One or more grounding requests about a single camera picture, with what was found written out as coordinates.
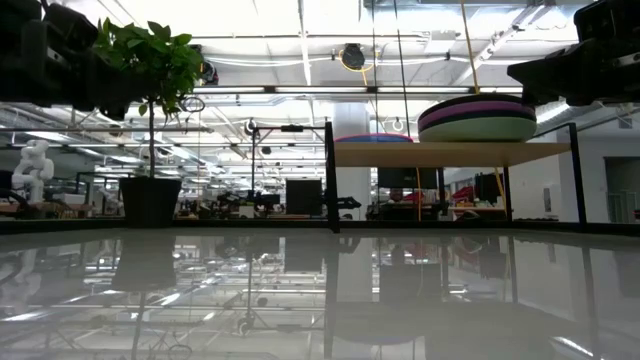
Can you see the black stand frame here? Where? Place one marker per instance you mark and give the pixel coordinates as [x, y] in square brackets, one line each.
[290, 128]

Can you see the dark plastic plate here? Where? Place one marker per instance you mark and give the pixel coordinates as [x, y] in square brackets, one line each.
[475, 98]

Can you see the black overhead beam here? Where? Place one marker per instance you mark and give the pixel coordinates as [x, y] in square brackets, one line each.
[300, 90]

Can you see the purple plastic plate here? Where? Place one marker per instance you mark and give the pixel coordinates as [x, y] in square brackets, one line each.
[477, 107]

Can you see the black monitor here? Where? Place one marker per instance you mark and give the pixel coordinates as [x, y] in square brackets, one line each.
[407, 177]
[304, 197]
[489, 187]

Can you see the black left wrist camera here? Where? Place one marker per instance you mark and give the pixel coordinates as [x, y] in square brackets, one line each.
[70, 25]

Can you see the pale green plastic plate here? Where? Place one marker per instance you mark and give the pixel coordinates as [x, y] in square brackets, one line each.
[477, 132]

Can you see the person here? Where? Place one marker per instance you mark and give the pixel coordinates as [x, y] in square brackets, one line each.
[396, 195]

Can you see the white round column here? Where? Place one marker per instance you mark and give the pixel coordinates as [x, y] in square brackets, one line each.
[352, 120]

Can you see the black plastic plate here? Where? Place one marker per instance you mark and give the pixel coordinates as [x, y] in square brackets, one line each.
[477, 116]

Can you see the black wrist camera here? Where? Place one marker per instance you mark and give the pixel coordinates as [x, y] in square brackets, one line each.
[70, 25]
[607, 20]

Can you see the black metal rig frame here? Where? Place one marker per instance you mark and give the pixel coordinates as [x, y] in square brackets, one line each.
[250, 226]

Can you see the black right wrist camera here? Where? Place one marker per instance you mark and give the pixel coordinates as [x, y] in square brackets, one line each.
[607, 20]

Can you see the green potted plant black pot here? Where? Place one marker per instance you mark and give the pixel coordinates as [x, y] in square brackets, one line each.
[150, 200]

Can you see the blue transparent plastic plate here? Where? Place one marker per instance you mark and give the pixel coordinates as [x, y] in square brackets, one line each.
[372, 141]

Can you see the silver ventilation duct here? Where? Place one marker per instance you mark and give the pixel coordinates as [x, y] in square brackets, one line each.
[555, 111]

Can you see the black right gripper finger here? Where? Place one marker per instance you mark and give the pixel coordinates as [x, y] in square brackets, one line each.
[575, 62]
[580, 91]

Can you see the wooden shelf black metal frame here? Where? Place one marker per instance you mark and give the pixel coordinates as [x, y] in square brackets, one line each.
[450, 154]

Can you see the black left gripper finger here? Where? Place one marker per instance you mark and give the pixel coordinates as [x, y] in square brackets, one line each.
[100, 102]
[85, 72]

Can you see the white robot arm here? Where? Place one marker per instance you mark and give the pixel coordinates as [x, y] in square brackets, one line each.
[32, 167]

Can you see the red object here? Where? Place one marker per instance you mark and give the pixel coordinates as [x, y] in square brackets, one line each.
[462, 192]

